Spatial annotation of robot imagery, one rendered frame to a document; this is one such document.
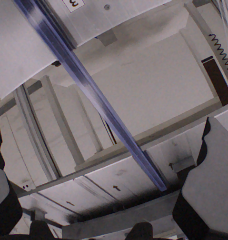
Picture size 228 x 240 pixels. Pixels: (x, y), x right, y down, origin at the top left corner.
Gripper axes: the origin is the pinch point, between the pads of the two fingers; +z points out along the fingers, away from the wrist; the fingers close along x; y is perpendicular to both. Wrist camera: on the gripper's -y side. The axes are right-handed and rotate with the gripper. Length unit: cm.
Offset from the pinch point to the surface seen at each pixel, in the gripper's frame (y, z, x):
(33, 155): 148, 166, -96
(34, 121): 26, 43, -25
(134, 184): 22.9, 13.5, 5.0
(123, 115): 93, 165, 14
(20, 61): -1.9, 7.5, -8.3
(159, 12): -7, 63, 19
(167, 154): 14.6, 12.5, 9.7
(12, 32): -5.1, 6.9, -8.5
